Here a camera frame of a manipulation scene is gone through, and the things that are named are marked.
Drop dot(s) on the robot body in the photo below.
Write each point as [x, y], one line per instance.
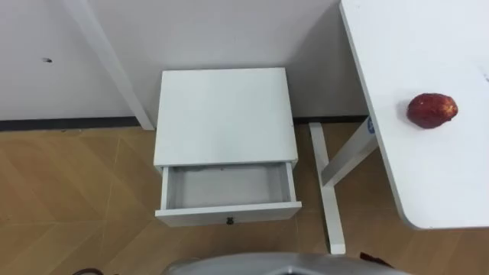
[282, 265]

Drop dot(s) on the white desk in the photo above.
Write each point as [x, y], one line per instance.
[420, 160]

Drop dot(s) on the red soft toy fruit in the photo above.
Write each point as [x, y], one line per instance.
[431, 110]

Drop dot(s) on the open white cabinet drawer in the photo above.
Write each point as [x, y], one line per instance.
[229, 191]

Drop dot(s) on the white bedside cabinet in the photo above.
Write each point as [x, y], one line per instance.
[225, 114]

